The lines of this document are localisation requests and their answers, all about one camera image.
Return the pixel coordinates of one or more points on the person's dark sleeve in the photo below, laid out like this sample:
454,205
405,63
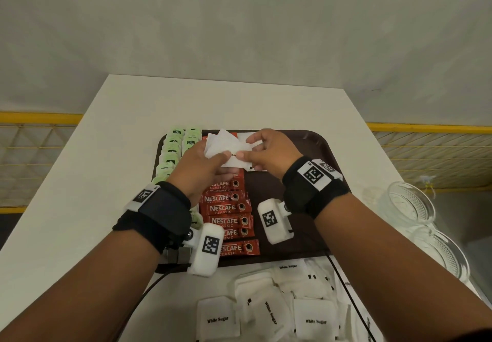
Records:
472,336

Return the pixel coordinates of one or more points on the black left wristband with markers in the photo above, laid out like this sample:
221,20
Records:
161,215

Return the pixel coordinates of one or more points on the person's right forearm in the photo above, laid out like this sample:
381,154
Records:
396,276

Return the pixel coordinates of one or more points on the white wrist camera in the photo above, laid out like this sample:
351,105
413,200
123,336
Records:
273,220
205,249

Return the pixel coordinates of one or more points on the row of red Nescafe sachets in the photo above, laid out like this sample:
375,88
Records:
226,209

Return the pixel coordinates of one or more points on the yellow mesh railing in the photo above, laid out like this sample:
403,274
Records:
430,153
34,161

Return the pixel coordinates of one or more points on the black wristband with markers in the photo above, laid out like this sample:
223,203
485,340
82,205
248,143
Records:
311,191
161,215

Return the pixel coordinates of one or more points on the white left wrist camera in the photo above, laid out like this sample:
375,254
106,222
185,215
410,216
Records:
205,249

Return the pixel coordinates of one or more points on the person's right hand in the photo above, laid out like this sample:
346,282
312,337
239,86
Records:
273,151

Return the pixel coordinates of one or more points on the person's left forearm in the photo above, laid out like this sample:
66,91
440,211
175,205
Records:
77,295

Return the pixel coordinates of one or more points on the brown tray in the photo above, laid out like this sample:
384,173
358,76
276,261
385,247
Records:
307,149

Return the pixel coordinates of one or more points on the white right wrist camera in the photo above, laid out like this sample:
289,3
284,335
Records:
273,220

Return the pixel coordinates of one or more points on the person's left hand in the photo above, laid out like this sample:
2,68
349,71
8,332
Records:
192,176

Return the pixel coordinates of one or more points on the black right wristband with markers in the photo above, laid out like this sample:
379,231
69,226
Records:
311,191

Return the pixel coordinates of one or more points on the row of tea bags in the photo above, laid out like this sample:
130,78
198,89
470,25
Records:
191,138
169,153

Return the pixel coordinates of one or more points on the pile of white sugar sachets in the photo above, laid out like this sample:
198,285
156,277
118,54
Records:
288,303

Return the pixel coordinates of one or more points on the clear patterned glass cup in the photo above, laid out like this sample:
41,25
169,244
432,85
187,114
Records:
442,253
407,203

